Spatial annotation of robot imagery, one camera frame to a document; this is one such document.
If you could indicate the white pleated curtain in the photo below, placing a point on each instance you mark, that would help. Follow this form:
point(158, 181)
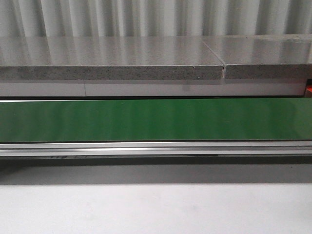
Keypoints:
point(141, 18)

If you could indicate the red plastic tray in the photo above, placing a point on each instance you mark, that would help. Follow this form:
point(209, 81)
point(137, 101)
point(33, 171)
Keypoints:
point(308, 92)

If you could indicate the left grey stone slab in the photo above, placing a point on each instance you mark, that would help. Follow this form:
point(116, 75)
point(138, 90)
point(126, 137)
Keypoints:
point(107, 58)

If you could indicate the right grey stone slab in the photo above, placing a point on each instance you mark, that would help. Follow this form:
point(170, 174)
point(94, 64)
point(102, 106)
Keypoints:
point(263, 56)

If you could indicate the grey stone slab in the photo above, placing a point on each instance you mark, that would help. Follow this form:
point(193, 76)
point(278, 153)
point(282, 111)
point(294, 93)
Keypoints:
point(263, 56)
point(107, 58)

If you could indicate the green conveyor belt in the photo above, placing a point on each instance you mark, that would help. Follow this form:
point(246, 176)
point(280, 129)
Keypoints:
point(156, 120)

